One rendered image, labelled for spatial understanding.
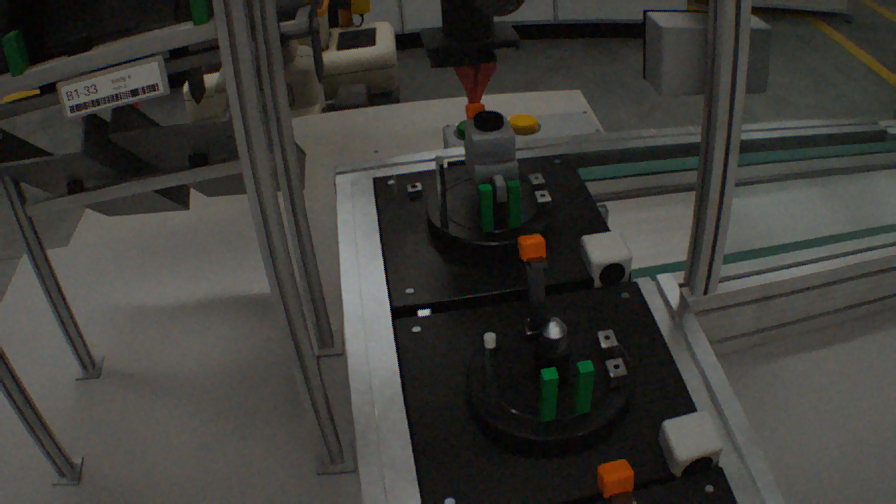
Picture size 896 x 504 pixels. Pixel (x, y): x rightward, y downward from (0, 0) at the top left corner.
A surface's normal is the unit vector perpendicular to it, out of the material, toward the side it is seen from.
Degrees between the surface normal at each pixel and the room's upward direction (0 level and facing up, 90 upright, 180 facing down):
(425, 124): 0
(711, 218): 90
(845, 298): 90
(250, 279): 0
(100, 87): 90
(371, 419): 0
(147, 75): 90
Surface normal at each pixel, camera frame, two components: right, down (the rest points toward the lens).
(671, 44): 0.14, 0.59
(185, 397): -0.07, -0.80
